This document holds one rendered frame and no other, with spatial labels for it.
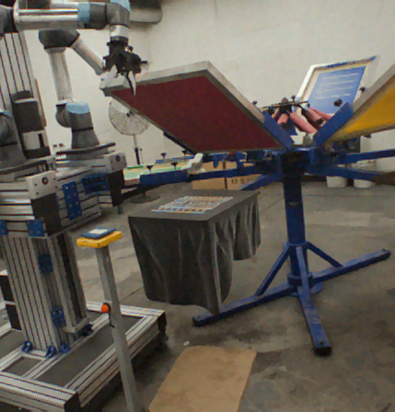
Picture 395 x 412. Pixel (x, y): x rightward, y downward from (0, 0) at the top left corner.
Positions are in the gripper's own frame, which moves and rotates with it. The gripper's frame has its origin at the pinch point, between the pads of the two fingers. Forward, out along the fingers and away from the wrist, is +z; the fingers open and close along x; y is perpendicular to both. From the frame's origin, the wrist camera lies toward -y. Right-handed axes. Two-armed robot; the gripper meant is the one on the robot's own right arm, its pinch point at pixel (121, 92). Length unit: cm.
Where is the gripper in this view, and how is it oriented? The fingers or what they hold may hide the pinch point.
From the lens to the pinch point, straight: 175.1
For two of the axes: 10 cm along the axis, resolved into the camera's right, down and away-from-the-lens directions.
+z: -0.3, 10.0, 0.0
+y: -8.1, -0.3, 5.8
